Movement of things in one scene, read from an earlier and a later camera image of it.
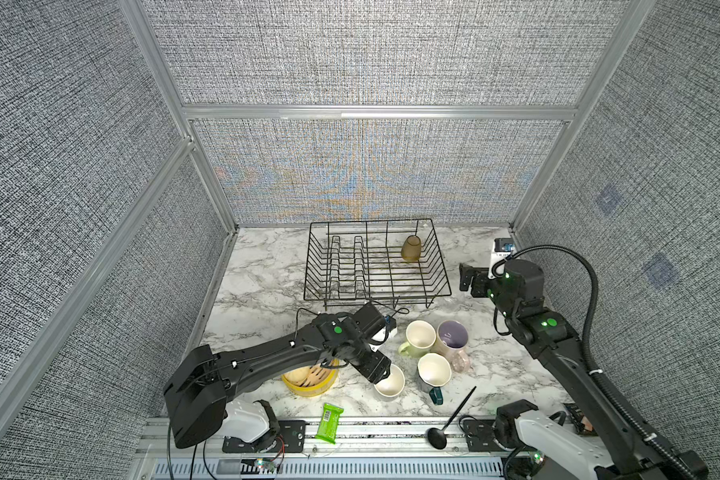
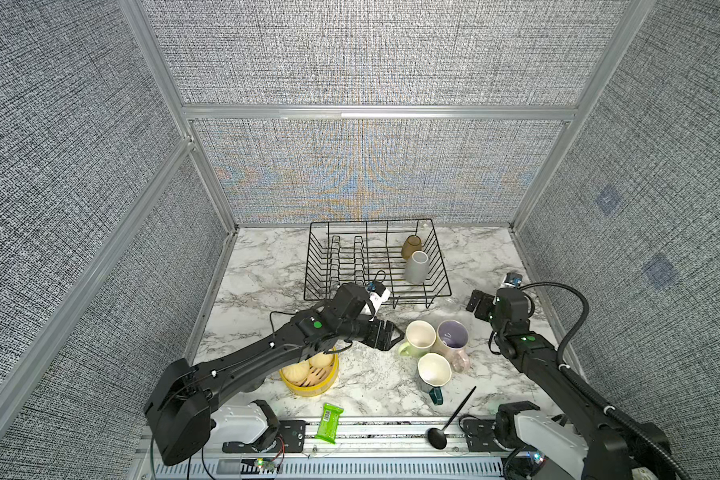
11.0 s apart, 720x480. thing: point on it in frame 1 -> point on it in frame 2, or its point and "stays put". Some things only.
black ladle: [436, 435] stays put
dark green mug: [435, 372] stays put
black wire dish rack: [374, 261] stays put
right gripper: [482, 279] -> [487, 302]
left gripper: [377, 369] -> [384, 343]
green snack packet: [328, 428] stays put
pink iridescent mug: [452, 338] stays put
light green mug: [421, 337] stays put
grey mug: [392, 386] -> [416, 268]
